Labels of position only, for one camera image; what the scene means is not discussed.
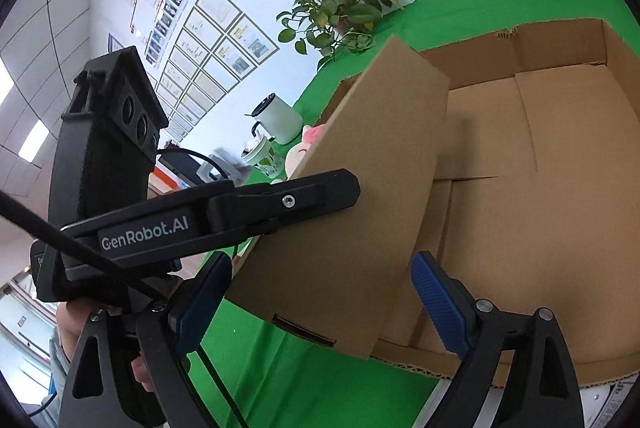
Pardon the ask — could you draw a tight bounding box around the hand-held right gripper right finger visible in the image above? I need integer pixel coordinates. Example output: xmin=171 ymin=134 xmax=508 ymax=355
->
xmin=409 ymin=250 xmax=586 ymax=428

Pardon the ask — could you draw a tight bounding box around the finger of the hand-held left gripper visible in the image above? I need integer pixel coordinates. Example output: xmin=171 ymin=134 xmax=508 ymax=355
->
xmin=206 ymin=168 xmax=362 ymax=252

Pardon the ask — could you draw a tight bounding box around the white kettle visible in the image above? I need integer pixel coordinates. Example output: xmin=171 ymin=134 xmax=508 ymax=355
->
xmin=250 ymin=93 xmax=304 ymax=146

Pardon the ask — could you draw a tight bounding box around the bushy green potted plant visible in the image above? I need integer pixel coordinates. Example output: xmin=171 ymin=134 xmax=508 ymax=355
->
xmin=276 ymin=0 xmax=406 ymax=71

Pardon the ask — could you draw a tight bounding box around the thick black cable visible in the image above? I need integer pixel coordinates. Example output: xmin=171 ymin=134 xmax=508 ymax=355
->
xmin=0 ymin=190 xmax=168 ymax=301

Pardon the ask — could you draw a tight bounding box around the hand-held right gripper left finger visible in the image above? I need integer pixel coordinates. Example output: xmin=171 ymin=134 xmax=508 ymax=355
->
xmin=59 ymin=252 xmax=234 ymax=428

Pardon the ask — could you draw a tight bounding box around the green tablecloth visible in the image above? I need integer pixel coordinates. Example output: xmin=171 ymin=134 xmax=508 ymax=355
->
xmin=187 ymin=0 xmax=632 ymax=428

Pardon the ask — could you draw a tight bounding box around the pink plush toy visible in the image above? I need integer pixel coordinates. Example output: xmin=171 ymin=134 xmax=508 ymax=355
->
xmin=285 ymin=124 xmax=326 ymax=179

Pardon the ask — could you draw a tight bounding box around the wall of framed documents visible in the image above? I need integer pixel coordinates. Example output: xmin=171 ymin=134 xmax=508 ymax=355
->
xmin=150 ymin=0 xmax=280 ymax=144

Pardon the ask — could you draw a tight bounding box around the ceiling light panel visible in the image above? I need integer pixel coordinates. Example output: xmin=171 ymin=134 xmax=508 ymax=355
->
xmin=0 ymin=58 xmax=16 ymax=105
xmin=17 ymin=120 xmax=51 ymax=162

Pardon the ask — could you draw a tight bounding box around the brown cardboard box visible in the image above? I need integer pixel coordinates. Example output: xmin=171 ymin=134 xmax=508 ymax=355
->
xmin=225 ymin=19 xmax=640 ymax=390

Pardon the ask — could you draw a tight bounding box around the person's left hand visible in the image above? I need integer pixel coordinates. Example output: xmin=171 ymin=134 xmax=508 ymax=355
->
xmin=56 ymin=301 xmax=151 ymax=390

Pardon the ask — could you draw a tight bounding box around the leaf patterned cup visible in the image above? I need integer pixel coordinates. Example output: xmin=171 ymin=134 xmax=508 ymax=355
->
xmin=241 ymin=130 xmax=281 ymax=179

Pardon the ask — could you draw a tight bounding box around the grey office device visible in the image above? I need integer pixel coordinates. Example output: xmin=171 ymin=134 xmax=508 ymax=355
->
xmin=197 ymin=148 xmax=249 ymax=184

